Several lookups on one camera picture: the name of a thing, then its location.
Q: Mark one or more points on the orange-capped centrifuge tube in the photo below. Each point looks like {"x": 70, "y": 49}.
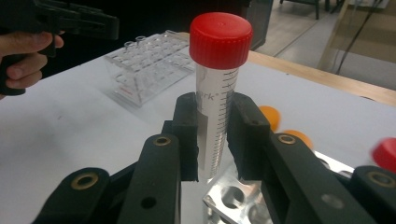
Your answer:
{"x": 271, "y": 116}
{"x": 300, "y": 138}

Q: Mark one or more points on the dark cabinet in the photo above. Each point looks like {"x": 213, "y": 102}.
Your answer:
{"x": 260, "y": 21}

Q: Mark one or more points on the clear acrylic tube rack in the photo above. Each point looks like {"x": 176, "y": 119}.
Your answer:
{"x": 149, "y": 68}

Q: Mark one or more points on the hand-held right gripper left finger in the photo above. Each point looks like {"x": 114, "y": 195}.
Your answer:
{"x": 155, "y": 174}

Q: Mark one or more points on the metal tube rack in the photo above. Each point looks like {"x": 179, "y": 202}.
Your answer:
{"x": 230, "y": 199}

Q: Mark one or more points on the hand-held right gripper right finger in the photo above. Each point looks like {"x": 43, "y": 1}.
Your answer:
{"x": 286, "y": 174}

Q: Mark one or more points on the red-capped centrifuge tube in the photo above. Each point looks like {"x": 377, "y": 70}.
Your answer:
{"x": 219, "y": 40}
{"x": 386, "y": 154}

